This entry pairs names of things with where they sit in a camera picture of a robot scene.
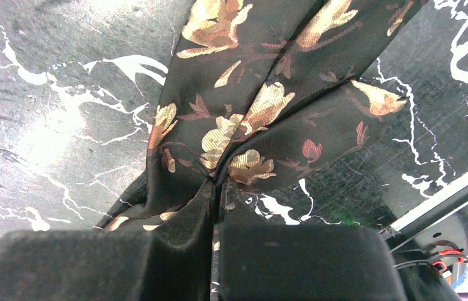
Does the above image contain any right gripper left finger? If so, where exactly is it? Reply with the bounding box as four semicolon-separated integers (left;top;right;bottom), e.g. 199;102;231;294
0;182;216;300

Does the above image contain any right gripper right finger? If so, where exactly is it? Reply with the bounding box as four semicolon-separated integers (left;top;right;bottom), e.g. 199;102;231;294
218;181;406;300

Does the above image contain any black gold floral tie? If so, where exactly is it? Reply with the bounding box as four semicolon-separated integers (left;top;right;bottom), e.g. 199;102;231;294
99;1;425;231

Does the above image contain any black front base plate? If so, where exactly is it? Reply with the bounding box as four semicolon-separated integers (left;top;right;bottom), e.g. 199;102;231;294
381;185;468;300

